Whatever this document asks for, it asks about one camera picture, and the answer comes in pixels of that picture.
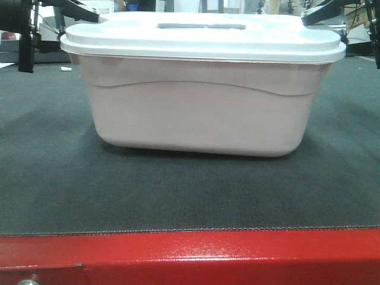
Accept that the pale pink storage bin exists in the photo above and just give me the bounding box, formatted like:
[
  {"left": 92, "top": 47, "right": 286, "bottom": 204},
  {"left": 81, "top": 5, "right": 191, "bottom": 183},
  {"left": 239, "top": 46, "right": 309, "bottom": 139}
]
[{"left": 71, "top": 55, "right": 330, "bottom": 157}]

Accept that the white bin lid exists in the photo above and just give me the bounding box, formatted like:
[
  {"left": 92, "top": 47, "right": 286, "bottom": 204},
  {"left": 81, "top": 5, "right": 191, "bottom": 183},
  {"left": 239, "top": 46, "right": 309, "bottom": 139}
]
[{"left": 61, "top": 12, "right": 346, "bottom": 65}]

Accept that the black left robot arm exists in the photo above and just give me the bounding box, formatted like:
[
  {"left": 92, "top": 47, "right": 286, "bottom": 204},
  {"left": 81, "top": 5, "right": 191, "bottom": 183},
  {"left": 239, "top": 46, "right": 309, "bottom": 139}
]
[{"left": 1, "top": 1, "right": 100, "bottom": 73}]

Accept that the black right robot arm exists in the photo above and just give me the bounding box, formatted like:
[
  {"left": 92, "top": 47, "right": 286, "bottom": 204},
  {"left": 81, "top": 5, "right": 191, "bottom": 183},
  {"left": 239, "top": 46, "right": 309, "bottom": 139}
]
[{"left": 301, "top": 0, "right": 379, "bottom": 69}]

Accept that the dark grey table mat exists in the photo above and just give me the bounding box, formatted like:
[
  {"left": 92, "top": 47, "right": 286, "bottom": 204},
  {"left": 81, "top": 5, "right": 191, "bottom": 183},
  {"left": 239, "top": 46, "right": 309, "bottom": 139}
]
[{"left": 1, "top": 57, "right": 379, "bottom": 236}]

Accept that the small white scrap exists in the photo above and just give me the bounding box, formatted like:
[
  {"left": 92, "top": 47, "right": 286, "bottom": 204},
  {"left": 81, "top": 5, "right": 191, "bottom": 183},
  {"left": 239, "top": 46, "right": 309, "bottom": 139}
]
[{"left": 61, "top": 66, "right": 72, "bottom": 72}]

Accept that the red metal table edge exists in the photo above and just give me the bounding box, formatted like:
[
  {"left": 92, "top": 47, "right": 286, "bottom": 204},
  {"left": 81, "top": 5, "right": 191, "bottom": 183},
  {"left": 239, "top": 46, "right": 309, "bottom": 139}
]
[{"left": 1, "top": 229, "right": 379, "bottom": 284}]

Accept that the cardboard box stack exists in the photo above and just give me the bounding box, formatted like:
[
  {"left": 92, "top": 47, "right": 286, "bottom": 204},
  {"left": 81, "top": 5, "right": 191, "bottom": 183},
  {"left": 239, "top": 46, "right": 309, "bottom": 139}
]
[{"left": 344, "top": 5, "right": 369, "bottom": 31}]

